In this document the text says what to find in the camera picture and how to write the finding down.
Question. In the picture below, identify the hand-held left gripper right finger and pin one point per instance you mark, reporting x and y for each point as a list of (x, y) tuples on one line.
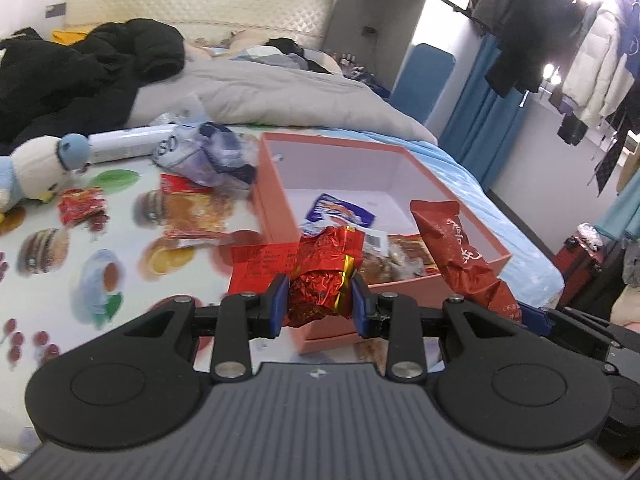
[(360, 310)]

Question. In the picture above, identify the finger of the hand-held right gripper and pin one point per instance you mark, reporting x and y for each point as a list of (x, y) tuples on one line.
[(537, 321)]

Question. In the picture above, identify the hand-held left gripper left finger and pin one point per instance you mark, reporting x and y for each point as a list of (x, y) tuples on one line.
[(279, 306)]

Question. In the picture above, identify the red foil snack packet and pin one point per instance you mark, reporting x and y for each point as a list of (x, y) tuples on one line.
[(320, 280)]

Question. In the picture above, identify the clear packet of brown squares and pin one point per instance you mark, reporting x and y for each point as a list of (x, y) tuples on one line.
[(375, 260)]

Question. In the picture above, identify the clear golden brown snack packet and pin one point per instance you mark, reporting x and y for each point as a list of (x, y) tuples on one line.
[(412, 255)]

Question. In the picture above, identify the blue white snack bag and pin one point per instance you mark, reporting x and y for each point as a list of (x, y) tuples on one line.
[(340, 212)]

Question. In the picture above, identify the dark red snack bag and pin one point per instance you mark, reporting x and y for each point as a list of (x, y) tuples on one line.
[(450, 250)]

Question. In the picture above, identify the pink cardboard box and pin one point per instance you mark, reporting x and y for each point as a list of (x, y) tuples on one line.
[(350, 170)]

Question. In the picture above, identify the red suitcase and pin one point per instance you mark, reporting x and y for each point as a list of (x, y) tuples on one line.
[(580, 270)]

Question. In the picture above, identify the light blue bed sheet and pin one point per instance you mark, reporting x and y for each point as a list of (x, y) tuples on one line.
[(520, 240)]

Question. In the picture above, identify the orange bread snack packet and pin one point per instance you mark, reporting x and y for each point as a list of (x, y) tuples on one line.
[(192, 207)]

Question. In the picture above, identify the teal curtain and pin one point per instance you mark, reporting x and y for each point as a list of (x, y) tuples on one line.
[(622, 210)]

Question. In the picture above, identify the clear blue plastic bag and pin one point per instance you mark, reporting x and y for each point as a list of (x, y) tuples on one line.
[(210, 152)]

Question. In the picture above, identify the dark hanging scarf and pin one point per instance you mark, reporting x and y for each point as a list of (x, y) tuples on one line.
[(610, 160)]

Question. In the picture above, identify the dark hanging garment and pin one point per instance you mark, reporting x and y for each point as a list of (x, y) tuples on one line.
[(572, 127)]

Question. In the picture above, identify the printed bed sheet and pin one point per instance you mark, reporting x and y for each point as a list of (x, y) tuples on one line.
[(75, 270)]

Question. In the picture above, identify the blue curtain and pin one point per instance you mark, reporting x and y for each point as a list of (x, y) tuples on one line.
[(480, 120)]

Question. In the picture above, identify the grey duvet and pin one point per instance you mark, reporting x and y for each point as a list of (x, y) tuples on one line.
[(280, 95)]

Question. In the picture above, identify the small red snack packet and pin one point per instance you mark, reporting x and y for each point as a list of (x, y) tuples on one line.
[(82, 205)]

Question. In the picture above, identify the white spray can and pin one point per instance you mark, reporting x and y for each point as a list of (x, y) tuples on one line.
[(125, 144)]

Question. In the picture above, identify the blue upholstered chair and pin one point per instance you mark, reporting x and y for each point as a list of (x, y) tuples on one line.
[(422, 80)]

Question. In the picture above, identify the row of small bottles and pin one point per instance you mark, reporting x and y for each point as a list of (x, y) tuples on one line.
[(352, 60)]

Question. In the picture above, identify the light blue white cloth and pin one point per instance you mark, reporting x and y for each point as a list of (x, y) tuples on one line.
[(260, 55)]

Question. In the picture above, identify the small black cloth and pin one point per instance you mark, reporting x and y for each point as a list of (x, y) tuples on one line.
[(295, 50)]

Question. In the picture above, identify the white puffer jacket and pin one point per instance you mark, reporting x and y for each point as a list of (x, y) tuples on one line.
[(600, 65)]

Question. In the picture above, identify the printed pillow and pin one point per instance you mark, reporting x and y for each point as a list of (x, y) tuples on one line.
[(225, 42)]

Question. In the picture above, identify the white blue plush toy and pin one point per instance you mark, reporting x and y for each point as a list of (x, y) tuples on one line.
[(35, 170)]

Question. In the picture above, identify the black hanging coat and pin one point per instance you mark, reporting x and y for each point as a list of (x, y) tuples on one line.
[(545, 25)]

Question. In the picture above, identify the black jacket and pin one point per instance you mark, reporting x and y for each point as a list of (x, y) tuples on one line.
[(75, 75)]

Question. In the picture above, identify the grey tall cabinet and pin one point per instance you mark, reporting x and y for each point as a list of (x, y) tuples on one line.
[(375, 0)]

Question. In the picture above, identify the cream quilted headboard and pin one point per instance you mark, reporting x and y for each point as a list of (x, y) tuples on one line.
[(200, 0)]

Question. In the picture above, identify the yellow cloth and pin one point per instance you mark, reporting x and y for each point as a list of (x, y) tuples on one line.
[(67, 37)]

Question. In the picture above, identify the black wall charger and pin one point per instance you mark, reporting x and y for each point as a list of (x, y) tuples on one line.
[(370, 30)]

